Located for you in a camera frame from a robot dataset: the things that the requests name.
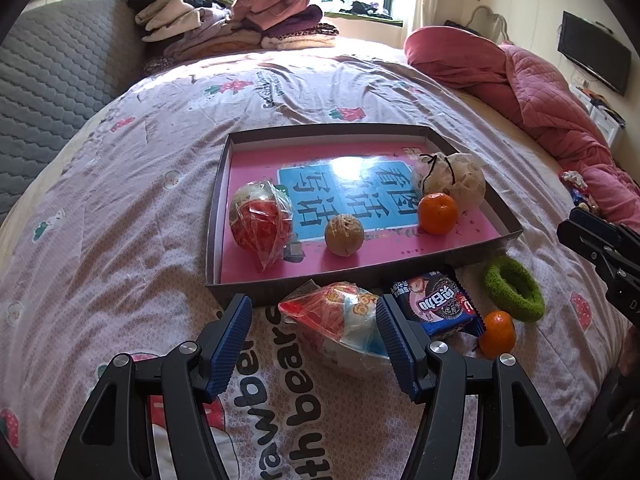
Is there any blue cookie packet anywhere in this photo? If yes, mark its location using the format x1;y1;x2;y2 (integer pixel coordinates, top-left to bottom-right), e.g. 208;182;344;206
390;269;487;338

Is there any black television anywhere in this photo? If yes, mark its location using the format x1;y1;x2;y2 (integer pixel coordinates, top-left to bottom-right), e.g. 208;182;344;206
557;10;632;96

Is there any small colourful doll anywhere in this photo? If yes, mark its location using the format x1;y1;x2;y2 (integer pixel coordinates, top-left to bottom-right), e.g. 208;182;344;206
559;170;596;206

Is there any red white toy ball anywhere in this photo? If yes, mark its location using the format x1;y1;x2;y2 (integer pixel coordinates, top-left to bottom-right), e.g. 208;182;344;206
228;180;296;273

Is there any grey quilted headboard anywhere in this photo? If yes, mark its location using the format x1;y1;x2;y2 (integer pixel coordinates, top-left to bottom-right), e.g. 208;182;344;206
0;0;151;226

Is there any shallow grey cardboard box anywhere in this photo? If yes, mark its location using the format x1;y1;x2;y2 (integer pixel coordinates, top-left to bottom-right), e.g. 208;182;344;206
205;124;523;308

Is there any walnut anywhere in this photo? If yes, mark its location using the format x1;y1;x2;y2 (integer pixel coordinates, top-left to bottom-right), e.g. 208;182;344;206
324;213;365;257

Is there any orange mandarin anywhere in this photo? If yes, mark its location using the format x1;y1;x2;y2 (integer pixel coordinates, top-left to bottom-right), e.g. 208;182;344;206
417;192;459;235
478;310;517;359

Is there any white drawstring pouch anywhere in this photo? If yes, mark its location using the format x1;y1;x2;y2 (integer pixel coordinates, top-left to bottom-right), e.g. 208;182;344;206
410;150;487;211

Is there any pile of folded clothes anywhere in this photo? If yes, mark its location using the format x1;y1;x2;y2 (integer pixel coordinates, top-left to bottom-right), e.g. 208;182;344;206
126;0;341;76

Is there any dark cloth bundle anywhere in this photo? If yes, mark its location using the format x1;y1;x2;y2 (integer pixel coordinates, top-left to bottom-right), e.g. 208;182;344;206
345;0;396;17

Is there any white curved frame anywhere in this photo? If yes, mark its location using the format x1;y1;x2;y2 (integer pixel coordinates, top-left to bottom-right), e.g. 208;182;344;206
470;5;511;43

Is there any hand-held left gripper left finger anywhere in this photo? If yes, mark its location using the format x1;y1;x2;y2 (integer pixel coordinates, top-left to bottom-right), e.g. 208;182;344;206
52;294;253;480

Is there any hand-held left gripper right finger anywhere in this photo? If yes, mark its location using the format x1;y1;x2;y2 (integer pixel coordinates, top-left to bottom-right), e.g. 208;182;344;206
376;295;578;480

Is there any beige bed sheet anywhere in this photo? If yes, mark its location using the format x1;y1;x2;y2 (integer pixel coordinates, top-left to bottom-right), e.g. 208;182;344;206
450;87;591;201

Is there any white cabinet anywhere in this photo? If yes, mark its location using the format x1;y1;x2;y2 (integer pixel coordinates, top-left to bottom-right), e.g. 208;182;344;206
575;87;626;146

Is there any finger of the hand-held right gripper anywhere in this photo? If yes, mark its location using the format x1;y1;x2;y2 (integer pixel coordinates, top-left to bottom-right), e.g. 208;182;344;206
557;220;633;281
570;207;640;261

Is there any pink quilt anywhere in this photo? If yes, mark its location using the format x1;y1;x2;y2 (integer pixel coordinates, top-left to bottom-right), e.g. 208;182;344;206
404;26;640;233

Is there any pink and blue book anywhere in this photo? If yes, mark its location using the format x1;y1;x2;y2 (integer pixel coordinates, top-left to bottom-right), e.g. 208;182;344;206
220;142;503;283

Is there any green fuzzy hair scrunchie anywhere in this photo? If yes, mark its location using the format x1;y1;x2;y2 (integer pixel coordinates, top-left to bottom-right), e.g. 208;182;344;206
482;256;546;323

